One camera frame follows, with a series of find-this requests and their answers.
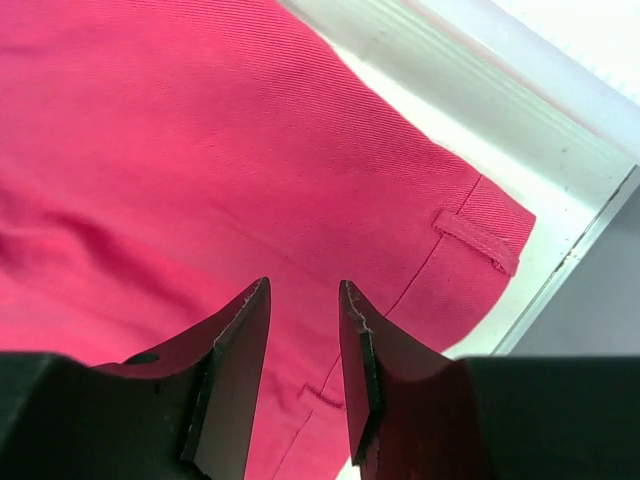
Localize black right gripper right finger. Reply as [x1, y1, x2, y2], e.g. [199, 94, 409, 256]
[339, 280, 495, 479]

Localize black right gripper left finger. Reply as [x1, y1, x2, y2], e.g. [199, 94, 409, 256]
[89, 278, 271, 479]

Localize pink trousers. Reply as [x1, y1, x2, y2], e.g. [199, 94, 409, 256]
[1, 1, 535, 479]

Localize aluminium table frame rail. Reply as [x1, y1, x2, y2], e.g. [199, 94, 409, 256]
[491, 165, 639, 355]

